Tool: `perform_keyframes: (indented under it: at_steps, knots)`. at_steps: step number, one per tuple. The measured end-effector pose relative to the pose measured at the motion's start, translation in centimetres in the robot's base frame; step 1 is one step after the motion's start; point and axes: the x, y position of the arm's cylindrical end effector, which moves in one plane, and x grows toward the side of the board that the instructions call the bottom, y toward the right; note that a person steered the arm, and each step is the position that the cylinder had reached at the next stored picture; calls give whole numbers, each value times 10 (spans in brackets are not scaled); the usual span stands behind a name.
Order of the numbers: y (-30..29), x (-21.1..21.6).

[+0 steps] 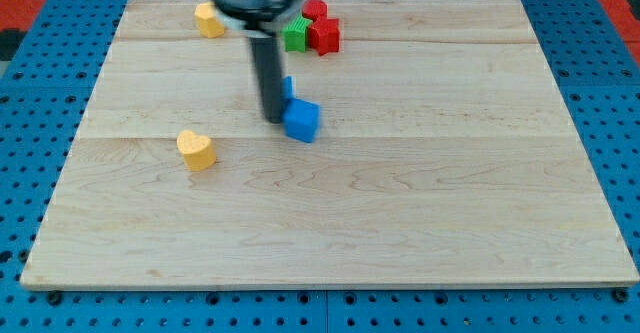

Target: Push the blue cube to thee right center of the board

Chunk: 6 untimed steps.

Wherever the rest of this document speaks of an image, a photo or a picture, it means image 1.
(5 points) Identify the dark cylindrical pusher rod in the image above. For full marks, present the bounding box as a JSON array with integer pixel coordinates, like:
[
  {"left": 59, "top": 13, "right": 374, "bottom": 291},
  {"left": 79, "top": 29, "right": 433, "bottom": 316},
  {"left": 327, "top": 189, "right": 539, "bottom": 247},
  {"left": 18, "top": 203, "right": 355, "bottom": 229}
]
[{"left": 249, "top": 36, "right": 286, "bottom": 124}]

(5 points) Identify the green star block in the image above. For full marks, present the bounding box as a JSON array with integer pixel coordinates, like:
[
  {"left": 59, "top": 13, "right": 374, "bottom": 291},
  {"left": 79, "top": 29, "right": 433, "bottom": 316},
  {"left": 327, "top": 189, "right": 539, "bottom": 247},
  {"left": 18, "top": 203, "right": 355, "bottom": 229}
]
[{"left": 282, "top": 14, "right": 313, "bottom": 53}]

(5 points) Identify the blue cube block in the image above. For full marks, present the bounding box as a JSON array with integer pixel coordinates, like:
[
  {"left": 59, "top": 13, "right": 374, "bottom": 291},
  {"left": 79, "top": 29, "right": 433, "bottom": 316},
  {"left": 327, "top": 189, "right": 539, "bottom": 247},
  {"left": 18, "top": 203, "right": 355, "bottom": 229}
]
[{"left": 283, "top": 98, "right": 321, "bottom": 143}]

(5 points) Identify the yellow heart block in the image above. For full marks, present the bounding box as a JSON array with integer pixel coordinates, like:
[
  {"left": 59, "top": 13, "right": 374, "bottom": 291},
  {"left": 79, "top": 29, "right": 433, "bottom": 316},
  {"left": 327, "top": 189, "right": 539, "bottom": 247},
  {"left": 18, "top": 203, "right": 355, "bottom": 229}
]
[{"left": 176, "top": 130, "right": 217, "bottom": 172}]

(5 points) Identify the red cylinder block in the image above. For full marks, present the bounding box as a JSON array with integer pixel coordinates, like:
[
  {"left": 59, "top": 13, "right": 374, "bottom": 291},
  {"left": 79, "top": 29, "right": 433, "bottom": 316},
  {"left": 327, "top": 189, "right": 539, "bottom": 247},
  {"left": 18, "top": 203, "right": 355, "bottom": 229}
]
[{"left": 301, "top": 0, "right": 328, "bottom": 21}]

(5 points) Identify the light wooden board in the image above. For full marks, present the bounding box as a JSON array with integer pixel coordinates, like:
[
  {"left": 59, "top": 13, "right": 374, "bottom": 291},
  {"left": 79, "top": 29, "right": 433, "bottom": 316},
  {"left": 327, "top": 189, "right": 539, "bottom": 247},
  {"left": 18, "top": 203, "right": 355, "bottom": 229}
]
[{"left": 21, "top": 0, "right": 639, "bottom": 291}]

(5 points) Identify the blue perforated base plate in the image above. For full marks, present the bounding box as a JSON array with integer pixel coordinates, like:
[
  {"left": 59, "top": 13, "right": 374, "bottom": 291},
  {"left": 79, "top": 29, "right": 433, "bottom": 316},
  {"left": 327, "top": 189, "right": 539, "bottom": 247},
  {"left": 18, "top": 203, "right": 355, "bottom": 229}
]
[{"left": 1, "top": 0, "right": 639, "bottom": 332}]

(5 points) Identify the blue block behind rod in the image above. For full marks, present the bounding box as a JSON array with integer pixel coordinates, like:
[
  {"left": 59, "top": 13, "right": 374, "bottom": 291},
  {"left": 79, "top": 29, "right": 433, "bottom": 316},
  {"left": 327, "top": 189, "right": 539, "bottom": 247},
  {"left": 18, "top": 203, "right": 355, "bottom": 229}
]
[{"left": 282, "top": 76, "right": 295, "bottom": 101}]

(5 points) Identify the red star block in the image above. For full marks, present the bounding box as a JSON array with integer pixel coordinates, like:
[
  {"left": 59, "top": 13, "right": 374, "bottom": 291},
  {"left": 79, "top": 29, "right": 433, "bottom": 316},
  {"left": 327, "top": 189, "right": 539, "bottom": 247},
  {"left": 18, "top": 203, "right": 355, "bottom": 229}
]
[{"left": 307, "top": 18, "right": 341, "bottom": 56}]

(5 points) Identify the yellow pentagon block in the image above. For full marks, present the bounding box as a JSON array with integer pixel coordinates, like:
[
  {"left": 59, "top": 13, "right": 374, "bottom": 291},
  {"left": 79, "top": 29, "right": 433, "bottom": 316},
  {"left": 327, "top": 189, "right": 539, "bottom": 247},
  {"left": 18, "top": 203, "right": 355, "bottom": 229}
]
[{"left": 194, "top": 2, "right": 226, "bottom": 38}]

